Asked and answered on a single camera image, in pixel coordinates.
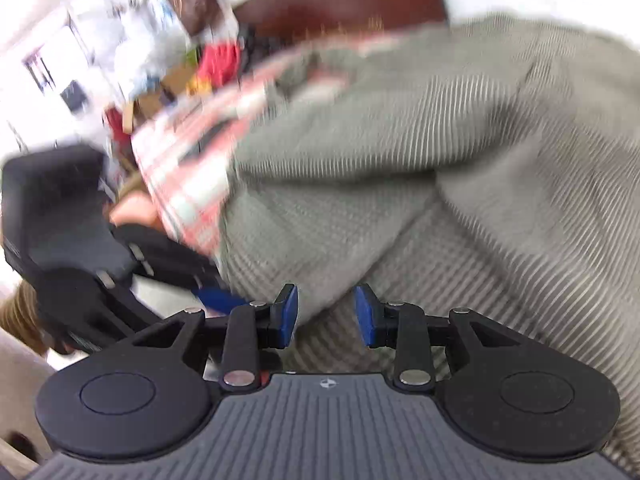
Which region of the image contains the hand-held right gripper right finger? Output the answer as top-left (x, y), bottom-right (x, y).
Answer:
top-left (352, 283), bottom-right (521, 392)

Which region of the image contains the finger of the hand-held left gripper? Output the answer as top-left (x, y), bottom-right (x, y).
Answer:
top-left (115, 225), bottom-right (249, 315)

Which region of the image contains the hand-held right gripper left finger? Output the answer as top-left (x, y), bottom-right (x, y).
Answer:
top-left (132, 283), bottom-right (300, 394)

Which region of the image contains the olive patterned garment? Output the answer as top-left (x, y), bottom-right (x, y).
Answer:
top-left (217, 12), bottom-right (640, 471)

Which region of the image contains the person's left hand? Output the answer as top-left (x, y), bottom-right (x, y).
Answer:
top-left (111, 193), bottom-right (162, 228)

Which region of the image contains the red plaid bed sheet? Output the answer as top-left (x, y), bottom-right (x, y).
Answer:
top-left (130, 25), bottom-right (351, 261)

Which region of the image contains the red bag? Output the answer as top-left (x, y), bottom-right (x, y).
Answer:
top-left (197, 42), bottom-right (244, 92)

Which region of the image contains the brown wooden headboard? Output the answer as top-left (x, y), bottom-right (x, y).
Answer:
top-left (235, 0), bottom-right (448, 43)

